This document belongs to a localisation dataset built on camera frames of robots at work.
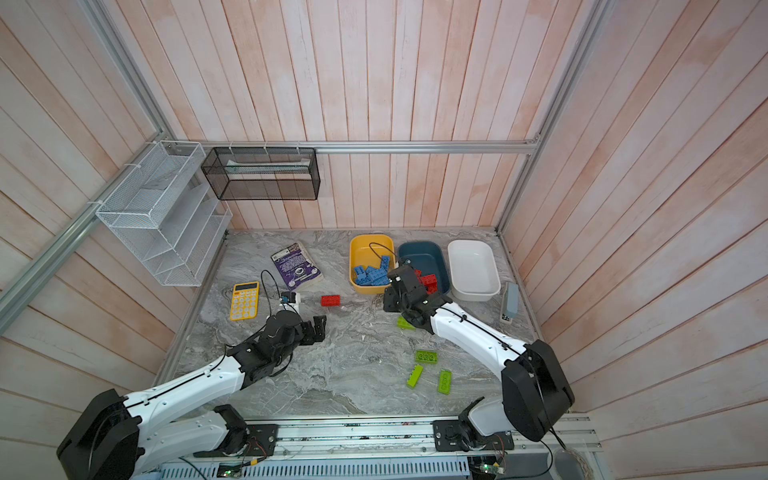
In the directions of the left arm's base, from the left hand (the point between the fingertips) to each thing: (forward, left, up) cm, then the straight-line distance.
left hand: (313, 324), depth 85 cm
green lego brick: (-7, -33, -7) cm, 35 cm away
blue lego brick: (+28, -21, -7) cm, 36 cm away
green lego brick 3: (-13, -38, -9) cm, 41 cm away
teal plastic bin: (+32, -37, -8) cm, 50 cm away
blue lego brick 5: (+19, -14, -6) cm, 24 cm away
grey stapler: (+10, -62, -4) cm, 63 cm away
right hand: (+8, -23, +4) cm, 24 cm away
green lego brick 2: (-12, -29, -6) cm, 32 cm away
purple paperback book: (+26, +11, -7) cm, 29 cm away
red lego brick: (+24, -38, -10) cm, 46 cm away
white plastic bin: (+26, -54, -8) cm, 60 cm away
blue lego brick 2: (+22, -17, -5) cm, 29 cm away
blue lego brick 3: (+23, -13, -6) cm, 27 cm away
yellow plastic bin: (+33, -15, -6) cm, 37 cm away
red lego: (+12, -3, -8) cm, 15 cm away
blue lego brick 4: (+20, -20, -6) cm, 29 cm away
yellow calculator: (+12, +26, -8) cm, 29 cm away
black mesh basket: (+44, +19, +21) cm, 52 cm away
